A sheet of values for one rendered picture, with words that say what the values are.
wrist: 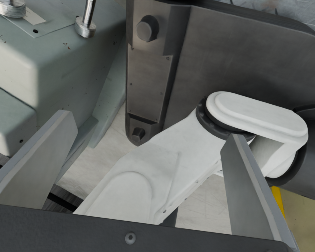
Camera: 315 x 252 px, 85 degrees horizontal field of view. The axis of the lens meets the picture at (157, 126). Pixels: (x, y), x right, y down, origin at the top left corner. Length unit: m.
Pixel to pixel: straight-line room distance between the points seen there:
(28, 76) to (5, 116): 0.14
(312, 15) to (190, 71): 0.34
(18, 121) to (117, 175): 0.45
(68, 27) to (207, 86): 0.47
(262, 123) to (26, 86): 0.59
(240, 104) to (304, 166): 0.17
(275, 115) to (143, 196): 0.32
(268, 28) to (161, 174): 0.37
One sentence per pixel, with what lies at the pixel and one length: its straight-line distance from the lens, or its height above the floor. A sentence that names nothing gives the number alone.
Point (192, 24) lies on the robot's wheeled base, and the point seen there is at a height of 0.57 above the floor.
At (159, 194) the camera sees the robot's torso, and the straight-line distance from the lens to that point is 0.23.
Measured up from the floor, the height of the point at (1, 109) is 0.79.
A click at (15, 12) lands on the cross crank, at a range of 0.62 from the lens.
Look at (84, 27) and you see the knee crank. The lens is 0.63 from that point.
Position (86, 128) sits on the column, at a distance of 1.36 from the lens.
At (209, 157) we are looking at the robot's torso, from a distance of 0.33.
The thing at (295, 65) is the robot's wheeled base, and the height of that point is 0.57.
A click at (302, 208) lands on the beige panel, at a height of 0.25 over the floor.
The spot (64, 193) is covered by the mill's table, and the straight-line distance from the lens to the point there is 0.68.
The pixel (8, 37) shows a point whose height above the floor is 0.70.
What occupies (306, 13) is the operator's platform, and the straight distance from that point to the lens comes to 0.65.
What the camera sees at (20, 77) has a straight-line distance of 0.59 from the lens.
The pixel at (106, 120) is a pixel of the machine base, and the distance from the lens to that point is 1.38.
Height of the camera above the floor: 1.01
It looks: 44 degrees down
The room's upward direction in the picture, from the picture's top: 154 degrees counter-clockwise
